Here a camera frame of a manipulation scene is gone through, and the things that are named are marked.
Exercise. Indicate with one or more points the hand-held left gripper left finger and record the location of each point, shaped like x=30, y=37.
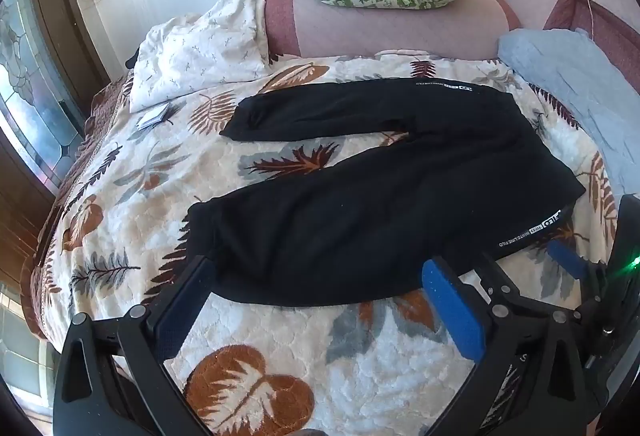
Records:
x=184, y=298

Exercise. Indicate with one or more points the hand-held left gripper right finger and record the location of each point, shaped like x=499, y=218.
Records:
x=452, y=311

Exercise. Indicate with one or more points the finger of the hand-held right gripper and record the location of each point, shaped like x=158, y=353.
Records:
x=567, y=258

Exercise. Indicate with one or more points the black pants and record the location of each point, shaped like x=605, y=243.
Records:
x=380, y=196

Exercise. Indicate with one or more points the leaf print blanket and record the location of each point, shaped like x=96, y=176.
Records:
x=280, y=366

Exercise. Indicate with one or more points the light blue cloth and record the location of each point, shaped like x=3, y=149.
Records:
x=580, y=86

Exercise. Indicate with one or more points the white patterned pillow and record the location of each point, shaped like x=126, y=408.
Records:
x=200, y=49

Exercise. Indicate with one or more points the pink padded headboard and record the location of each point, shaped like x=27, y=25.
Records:
x=400, y=24

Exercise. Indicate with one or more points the wooden window frame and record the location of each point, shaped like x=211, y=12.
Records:
x=55, y=16

